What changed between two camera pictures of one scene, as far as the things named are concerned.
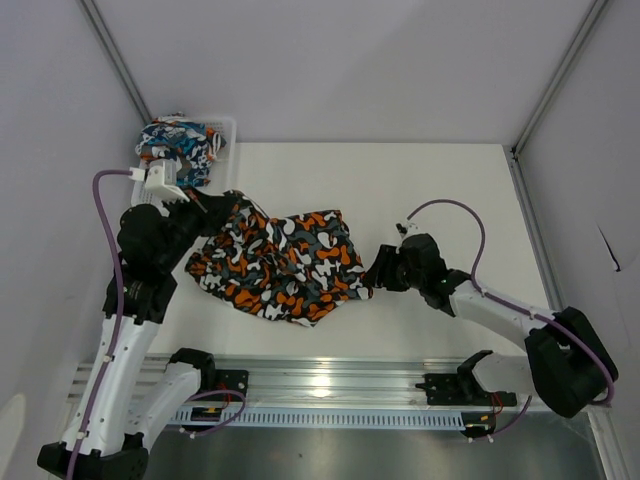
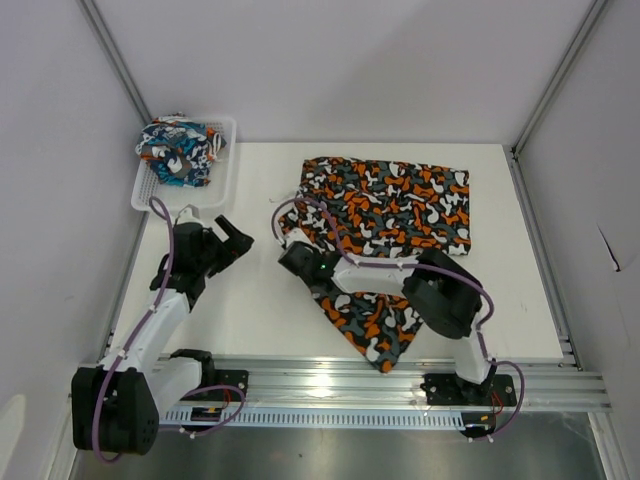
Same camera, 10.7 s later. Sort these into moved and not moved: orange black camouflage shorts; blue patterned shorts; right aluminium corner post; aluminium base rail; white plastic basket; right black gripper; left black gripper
Moved: left black gripper; orange black camouflage shorts; right black gripper
Not moved: white plastic basket; aluminium base rail; right aluminium corner post; blue patterned shorts
